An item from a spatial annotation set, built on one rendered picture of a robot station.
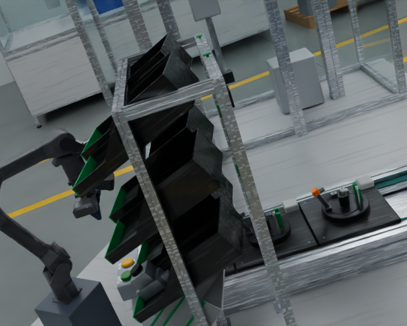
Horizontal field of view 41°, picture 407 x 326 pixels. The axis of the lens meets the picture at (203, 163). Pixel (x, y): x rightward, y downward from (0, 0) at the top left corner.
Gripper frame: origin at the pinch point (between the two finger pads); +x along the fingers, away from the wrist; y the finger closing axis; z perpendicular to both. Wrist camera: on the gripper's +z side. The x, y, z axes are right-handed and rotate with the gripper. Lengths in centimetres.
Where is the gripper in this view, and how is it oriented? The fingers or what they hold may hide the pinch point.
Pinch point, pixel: (94, 209)
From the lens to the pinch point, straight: 153.4
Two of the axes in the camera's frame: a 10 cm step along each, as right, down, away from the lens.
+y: -1.0, -4.4, 8.9
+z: 9.5, -3.2, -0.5
